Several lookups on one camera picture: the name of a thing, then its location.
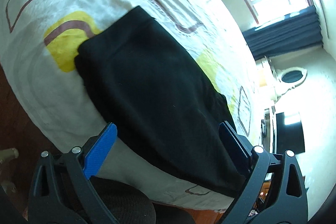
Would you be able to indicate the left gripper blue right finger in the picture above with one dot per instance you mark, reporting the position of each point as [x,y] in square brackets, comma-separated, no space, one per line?
[238,148]

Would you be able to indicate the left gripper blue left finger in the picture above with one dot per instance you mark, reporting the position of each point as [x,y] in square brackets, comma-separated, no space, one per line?
[97,149]

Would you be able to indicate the black pants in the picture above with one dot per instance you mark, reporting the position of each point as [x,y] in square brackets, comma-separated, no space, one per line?
[164,106]

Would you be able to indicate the black flat screen television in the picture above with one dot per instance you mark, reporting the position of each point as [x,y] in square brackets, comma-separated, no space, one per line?
[289,135]

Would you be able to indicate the white oval vanity mirror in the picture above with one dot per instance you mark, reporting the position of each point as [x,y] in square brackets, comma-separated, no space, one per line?
[288,79]

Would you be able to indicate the right dark blue curtain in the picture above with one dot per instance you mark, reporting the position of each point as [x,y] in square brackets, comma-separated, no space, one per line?
[293,32]

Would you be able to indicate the patterned white bed sheet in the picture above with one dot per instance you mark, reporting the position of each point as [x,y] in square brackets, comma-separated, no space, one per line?
[40,38]

